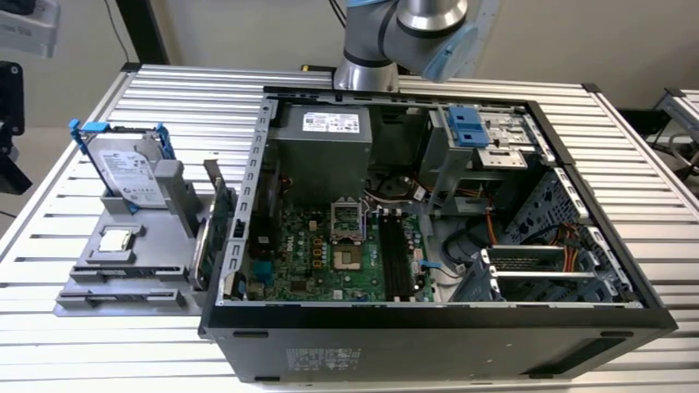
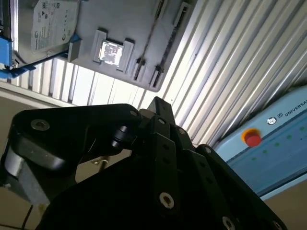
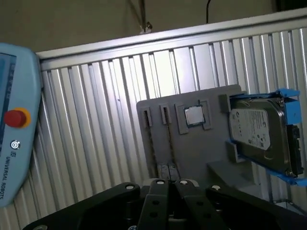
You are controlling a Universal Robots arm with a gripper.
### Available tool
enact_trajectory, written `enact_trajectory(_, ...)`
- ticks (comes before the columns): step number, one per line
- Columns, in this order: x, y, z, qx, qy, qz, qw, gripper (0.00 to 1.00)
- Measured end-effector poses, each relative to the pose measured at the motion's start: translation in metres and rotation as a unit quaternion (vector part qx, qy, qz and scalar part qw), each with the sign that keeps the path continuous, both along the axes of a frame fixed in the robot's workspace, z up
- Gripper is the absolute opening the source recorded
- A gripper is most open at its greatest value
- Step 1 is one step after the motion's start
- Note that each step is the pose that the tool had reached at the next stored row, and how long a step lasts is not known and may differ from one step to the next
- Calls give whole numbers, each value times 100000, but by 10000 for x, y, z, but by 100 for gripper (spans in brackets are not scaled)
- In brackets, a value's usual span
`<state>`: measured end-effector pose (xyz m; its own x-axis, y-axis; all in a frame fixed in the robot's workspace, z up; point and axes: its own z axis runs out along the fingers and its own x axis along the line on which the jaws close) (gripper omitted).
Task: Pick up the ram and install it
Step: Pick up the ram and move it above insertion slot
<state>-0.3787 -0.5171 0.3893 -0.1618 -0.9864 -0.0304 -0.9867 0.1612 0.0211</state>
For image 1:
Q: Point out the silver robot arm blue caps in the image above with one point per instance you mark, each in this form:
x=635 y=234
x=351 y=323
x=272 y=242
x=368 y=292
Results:
x=371 y=41

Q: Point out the black RAM slot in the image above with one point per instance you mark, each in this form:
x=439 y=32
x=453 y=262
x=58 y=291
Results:
x=399 y=254
x=385 y=254
x=391 y=254
x=405 y=254

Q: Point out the hard disk in blue carrier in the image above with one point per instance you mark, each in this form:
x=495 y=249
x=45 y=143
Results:
x=122 y=168

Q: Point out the silver CPU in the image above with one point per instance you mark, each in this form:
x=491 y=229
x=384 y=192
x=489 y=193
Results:
x=116 y=240

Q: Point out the grey parts rack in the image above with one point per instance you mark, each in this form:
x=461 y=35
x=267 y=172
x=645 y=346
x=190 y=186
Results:
x=157 y=245

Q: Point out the green graphics card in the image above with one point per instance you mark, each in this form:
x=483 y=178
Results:
x=217 y=229

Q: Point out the yellow black connector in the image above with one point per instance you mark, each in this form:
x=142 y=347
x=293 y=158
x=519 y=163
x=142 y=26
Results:
x=307 y=68

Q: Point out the grey power supply unit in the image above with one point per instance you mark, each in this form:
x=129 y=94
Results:
x=321 y=163

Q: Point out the green motherboard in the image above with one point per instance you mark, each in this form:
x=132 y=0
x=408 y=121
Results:
x=295 y=262

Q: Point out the thin locking lever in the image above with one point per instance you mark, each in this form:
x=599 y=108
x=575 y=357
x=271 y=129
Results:
x=361 y=225

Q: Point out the CPU socket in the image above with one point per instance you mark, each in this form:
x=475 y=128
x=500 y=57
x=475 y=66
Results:
x=348 y=258

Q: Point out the silver metal drive cage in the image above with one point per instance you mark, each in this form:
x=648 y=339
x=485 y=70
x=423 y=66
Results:
x=447 y=172

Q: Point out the blue drive latch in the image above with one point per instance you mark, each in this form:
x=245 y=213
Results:
x=467 y=127

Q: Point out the black open PC case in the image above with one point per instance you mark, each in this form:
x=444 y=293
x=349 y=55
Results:
x=381 y=344

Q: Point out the grey metal disk bay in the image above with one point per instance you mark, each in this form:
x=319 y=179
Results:
x=524 y=254

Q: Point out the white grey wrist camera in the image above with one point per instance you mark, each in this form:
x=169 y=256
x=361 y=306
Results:
x=26 y=28

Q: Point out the black upright post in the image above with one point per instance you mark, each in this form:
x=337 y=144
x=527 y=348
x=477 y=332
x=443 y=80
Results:
x=144 y=32

